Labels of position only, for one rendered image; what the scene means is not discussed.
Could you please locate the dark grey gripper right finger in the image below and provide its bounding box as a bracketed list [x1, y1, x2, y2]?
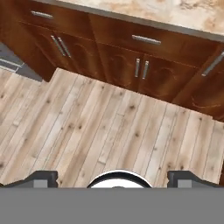
[166, 170, 223, 189]

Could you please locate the silver corner cupboard handle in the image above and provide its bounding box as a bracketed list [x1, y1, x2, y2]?
[201, 51, 224, 78]

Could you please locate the long silver drawer handle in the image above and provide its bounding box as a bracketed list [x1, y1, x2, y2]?
[131, 34, 162, 46]

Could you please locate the wide brown wooden drawer front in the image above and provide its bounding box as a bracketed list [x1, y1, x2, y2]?
[88, 13, 223, 70]

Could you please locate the brown wooden corner cupboard door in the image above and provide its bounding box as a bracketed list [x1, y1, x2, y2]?
[171, 43, 224, 123]

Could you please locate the white round thing black rim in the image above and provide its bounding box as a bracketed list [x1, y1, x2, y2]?
[86, 169, 153, 189]

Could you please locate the dark grey appliance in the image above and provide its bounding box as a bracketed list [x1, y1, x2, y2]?
[0, 42, 44, 83]

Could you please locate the small brown wooden drawer front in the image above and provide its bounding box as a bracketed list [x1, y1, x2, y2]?
[18, 0, 96, 41]

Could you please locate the short silver drawer handle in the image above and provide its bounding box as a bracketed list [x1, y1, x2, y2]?
[30, 10, 54, 19]

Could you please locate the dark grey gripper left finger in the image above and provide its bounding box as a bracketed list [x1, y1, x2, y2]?
[2, 170, 59, 189]

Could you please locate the silver cupboard door handle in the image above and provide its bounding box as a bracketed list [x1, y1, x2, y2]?
[50, 35, 67, 57]
[142, 59, 150, 81]
[134, 58, 141, 79]
[57, 37, 72, 59]

